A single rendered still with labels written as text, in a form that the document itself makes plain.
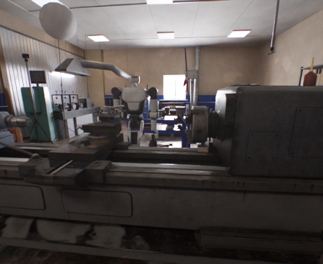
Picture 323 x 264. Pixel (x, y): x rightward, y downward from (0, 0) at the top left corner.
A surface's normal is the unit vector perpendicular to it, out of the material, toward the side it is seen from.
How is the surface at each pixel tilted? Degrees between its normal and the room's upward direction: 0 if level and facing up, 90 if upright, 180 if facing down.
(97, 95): 90
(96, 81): 90
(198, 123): 76
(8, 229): 0
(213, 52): 90
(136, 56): 90
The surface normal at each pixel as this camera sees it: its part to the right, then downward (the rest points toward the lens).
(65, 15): 0.74, 0.27
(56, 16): 0.43, 0.44
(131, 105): -0.08, 0.22
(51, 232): 0.00, -0.97
